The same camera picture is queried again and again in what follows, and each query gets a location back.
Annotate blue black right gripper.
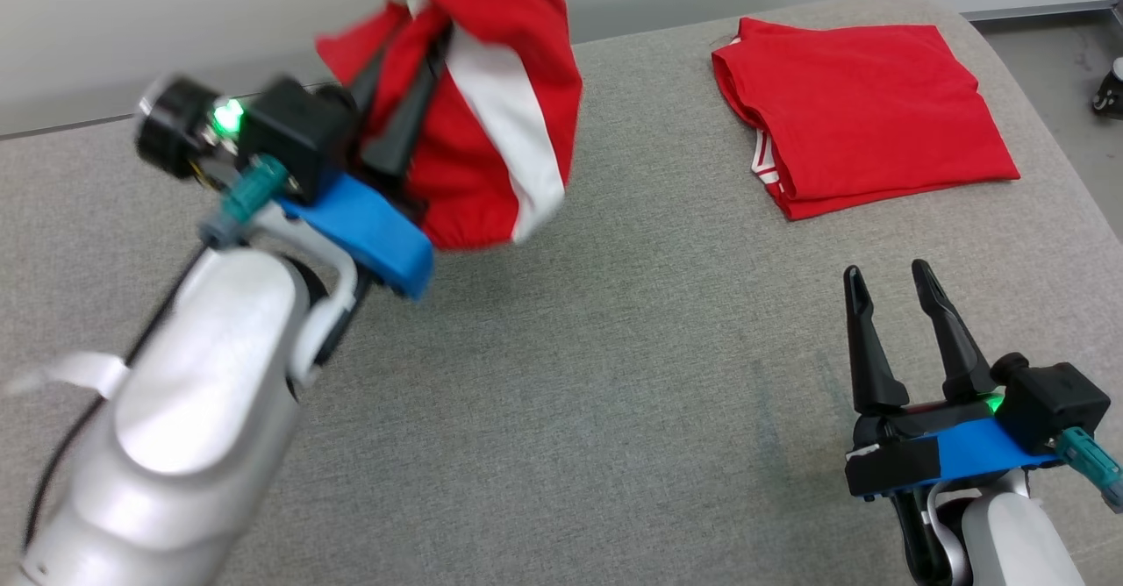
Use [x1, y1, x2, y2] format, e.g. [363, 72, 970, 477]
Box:
[844, 259, 1054, 499]

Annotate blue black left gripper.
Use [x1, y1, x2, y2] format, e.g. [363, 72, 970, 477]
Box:
[136, 25, 454, 299]

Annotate red white-striped shorts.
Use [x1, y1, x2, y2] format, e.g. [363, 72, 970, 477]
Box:
[316, 0, 585, 252]

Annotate red basketball jersey shirt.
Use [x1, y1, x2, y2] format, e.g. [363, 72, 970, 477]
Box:
[711, 18, 1022, 221]

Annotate black white caster base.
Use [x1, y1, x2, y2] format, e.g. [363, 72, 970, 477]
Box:
[1091, 57, 1123, 120]

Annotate left teal-plug camera cable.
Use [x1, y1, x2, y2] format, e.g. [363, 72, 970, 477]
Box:
[22, 154, 292, 552]

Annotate teal-plug camera cable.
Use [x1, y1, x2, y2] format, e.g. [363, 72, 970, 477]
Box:
[1055, 428, 1123, 513]
[22, 154, 292, 552]

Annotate right teal-plug camera cable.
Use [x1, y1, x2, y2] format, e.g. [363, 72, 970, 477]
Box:
[1055, 428, 1123, 513]

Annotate white left cable label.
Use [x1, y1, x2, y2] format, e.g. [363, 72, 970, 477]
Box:
[4, 351, 130, 399]

